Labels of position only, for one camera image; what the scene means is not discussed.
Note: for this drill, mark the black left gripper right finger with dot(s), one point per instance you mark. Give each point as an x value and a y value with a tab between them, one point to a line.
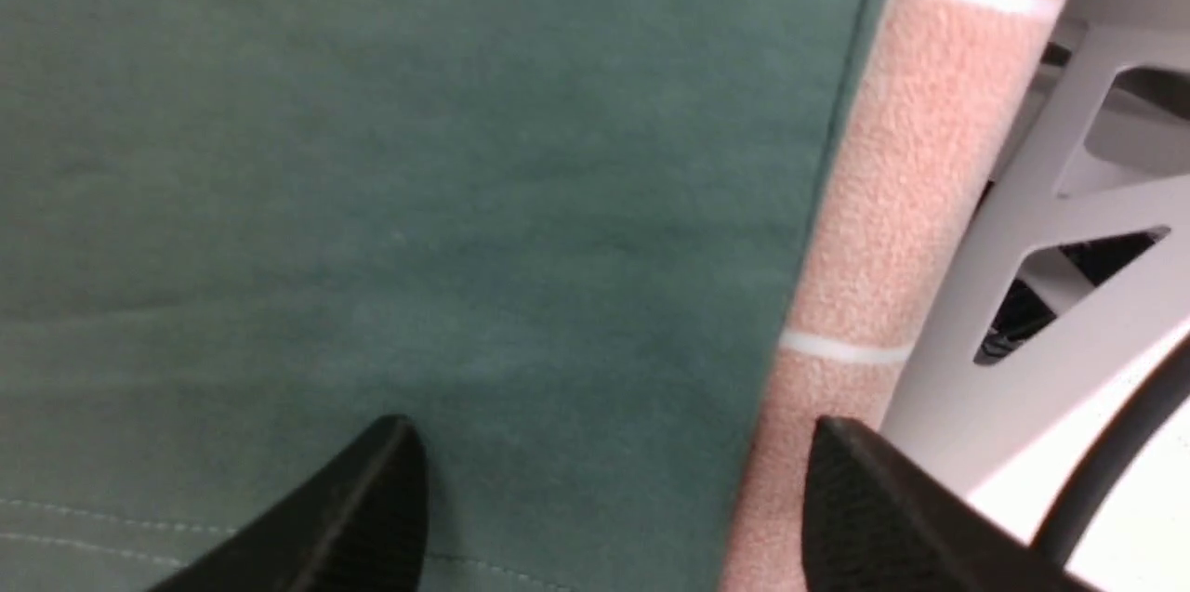
872	520

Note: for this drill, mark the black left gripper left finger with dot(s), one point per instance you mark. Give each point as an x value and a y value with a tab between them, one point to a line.
360	524

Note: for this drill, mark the pink checkered table cloth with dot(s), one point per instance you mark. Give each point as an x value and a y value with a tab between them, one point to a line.
936	98

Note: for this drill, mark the white table frame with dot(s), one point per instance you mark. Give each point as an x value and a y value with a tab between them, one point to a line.
1070	284

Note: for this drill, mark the green long-sleeve top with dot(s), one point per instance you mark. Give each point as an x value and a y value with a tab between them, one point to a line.
561	235

